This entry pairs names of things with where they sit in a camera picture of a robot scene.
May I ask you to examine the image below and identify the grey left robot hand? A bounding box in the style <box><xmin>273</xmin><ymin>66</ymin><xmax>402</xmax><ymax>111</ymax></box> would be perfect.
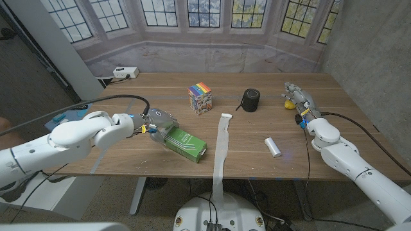
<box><xmin>134</xmin><ymin>108</ymin><xmax>180</xmax><ymax>144</ymax></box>

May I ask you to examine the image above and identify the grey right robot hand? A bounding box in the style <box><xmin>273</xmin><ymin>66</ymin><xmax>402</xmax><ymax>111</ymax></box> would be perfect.
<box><xmin>281</xmin><ymin>81</ymin><xmax>322</xmax><ymax>128</ymax></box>

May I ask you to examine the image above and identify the green white carton box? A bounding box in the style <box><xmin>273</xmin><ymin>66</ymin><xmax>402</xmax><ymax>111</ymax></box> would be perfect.
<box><xmin>163</xmin><ymin>125</ymin><xmax>208</xmax><ymax>164</ymax></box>

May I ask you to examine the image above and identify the white gauze bandage strip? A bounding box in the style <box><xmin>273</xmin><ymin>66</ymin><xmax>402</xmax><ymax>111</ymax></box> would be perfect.
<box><xmin>211</xmin><ymin>112</ymin><xmax>233</xmax><ymax>206</ymax></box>

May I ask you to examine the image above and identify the white robot shoulder cover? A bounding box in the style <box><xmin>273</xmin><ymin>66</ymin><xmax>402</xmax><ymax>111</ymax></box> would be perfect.
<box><xmin>0</xmin><ymin>222</ymin><xmax>129</xmax><ymax>231</ymax></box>

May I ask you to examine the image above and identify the rainbow cube toy box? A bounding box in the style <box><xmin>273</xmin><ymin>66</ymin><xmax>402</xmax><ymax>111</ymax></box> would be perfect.
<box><xmin>187</xmin><ymin>81</ymin><xmax>213</xmax><ymax>116</ymax></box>

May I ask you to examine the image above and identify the black floor power box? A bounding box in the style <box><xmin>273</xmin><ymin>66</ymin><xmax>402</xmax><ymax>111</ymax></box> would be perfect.
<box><xmin>272</xmin><ymin>219</ymin><xmax>301</xmax><ymax>231</ymax></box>

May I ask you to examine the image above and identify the white cylinder roll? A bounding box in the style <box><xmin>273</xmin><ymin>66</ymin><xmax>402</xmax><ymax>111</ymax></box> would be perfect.
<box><xmin>264</xmin><ymin>137</ymin><xmax>283</xmax><ymax>158</ymax></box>

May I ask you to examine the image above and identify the white power strip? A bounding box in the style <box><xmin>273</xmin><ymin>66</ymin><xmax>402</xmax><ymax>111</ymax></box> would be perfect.
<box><xmin>112</xmin><ymin>66</ymin><xmax>140</xmax><ymax>80</ymax></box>

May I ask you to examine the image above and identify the dark round floor object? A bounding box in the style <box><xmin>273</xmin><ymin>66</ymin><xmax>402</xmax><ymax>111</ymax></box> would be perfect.
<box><xmin>146</xmin><ymin>177</ymin><xmax>170</xmax><ymax>191</ymax></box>

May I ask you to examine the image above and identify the grey table leg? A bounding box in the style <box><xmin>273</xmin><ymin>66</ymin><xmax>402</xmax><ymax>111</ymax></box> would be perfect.
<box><xmin>129</xmin><ymin>176</ymin><xmax>148</xmax><ymax>216</ymax></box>
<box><xmin>293</xmin><ymin>180</ymin><xmax>314</xmax><ymax>222</ymax></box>

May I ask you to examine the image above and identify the printed window backdrop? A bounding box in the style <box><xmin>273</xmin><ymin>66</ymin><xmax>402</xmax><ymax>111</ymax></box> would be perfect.
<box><xmin>38</xmin><ymin>0</ymin><xmax>344</xmax><ymax>78</ymax></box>

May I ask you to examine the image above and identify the blue stool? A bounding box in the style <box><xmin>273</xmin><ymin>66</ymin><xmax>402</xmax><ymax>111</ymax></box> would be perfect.
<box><xmin>44</xmin><ymin>102</ymin><xmax>94</xmax><ymax>132</ymax></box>

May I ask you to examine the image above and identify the white robot torso base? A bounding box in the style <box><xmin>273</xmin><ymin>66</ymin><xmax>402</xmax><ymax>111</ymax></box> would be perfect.
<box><xmin>173</xmin><ymin>191</ymin><xmax>267</xmax><ymax>231</ymax></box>

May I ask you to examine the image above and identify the person bare leg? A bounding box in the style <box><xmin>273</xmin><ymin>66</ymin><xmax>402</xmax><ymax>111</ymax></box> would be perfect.
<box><xmin>0</xmin><ymin>117</ymin><xmax>19</xmax><ymax>151</ymax></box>

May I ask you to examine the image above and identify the grey sneaker shoe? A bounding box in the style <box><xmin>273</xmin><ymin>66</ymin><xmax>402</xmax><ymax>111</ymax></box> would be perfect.
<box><xmin>0</xmin><ymin>173</ymin><xmax>65</xmax><ymax>203</ymax></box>

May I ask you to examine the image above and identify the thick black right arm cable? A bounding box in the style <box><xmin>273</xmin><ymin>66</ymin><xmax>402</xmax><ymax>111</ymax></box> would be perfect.
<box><xmin>320</xmin><ymin>111</ymin><xmax>411</xmax><ymax>176</ymax></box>

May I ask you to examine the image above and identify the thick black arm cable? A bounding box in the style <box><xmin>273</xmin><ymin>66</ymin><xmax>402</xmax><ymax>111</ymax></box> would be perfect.
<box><xmin>0</xmin><ymin>94</ymin><xmax>151</xmax><ymax>137</ymax></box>
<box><xmin>320</xmin><ymin>111</ymin><xmax>411</xmax><ymax>176</ymax></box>

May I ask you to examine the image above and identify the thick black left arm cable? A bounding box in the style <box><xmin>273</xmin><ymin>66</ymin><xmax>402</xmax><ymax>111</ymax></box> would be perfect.
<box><xmin>0</xmin><ymin>94</ymin><xmax>151</xmax><ymax>137</ymax></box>

